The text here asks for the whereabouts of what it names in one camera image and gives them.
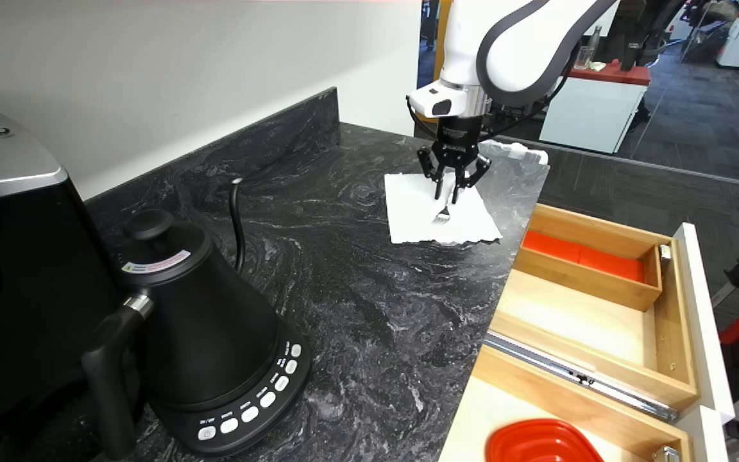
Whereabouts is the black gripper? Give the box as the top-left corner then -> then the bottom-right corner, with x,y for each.
419,116 -> 496,208

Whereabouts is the silver metal fork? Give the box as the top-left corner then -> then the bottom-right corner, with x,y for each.
431,163 -> 458,226

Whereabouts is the orange drawer liner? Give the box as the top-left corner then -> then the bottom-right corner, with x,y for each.
521,229 -> 651,284

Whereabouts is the wooden drawer with orange liner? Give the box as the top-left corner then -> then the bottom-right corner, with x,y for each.
483,199 -> 735,424

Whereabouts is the white paper napkin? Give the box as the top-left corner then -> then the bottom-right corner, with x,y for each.
383,171 -> 506,248

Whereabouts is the white cabinet with red top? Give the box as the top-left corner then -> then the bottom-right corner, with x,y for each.
539,56 -> 653,157

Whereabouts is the orange bowl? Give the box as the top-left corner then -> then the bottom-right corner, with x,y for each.
483,416 -> 608,462

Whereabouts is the black electric gooseneck kettle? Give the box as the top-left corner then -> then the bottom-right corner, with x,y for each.
79,175 -> 316,462

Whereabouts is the black silver coffee maker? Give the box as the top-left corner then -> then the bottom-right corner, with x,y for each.
0,94 -> 130,443

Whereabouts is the metal drawer slide rail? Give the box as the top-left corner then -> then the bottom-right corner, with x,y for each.
483,332 -> 679,424

